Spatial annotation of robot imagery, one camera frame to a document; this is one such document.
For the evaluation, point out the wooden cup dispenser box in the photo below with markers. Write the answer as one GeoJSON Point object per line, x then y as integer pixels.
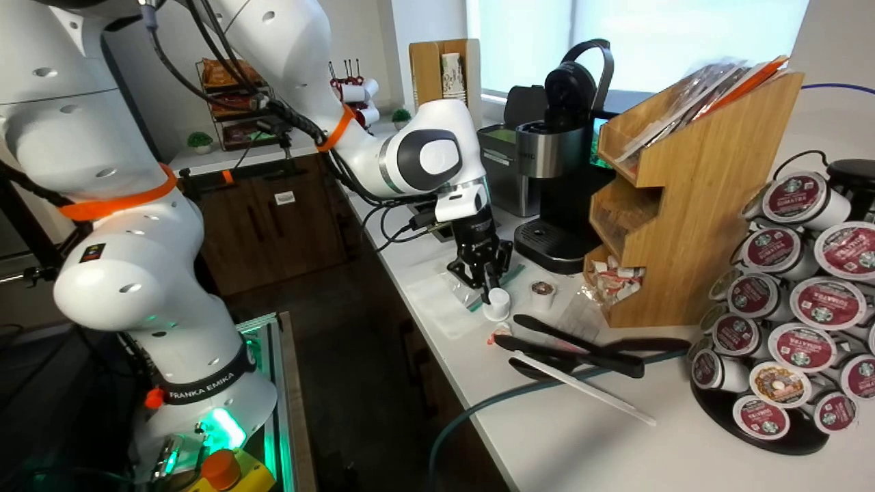
{"type": "Point", "coordinates": [426, 70]}

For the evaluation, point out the black wire pod carousel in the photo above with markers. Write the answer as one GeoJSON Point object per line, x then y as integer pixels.
{"type": "Point", "coordinates": [785, 357]}

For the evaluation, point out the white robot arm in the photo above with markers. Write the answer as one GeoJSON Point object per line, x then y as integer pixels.
{"type": "Point", "coordinates": [73, 133]}

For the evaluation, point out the white stir stick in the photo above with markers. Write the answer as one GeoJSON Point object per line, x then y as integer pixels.
{"type": "Point", "coordinates": [606, 398]}

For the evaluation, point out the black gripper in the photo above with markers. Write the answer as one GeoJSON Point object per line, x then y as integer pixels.
{"type": "Point", "coordinates": [479, 252]}

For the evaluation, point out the orange foil packet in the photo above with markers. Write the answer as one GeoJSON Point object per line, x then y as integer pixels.
{"type": "Point", "coordinates": [744, 87]}

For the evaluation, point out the stack of paper cups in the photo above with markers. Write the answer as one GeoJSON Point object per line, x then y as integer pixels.
{"type": "Point", "coordinates": [452, 76]}

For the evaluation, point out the bamboo condiment organizer stand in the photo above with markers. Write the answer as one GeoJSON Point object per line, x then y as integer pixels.
{"type": "Point", "coordinates": [675, 212]}

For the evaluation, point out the black silver coffee machine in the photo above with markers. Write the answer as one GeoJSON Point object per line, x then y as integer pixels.
{"type": "Point", "coordinates": [560, 155]}

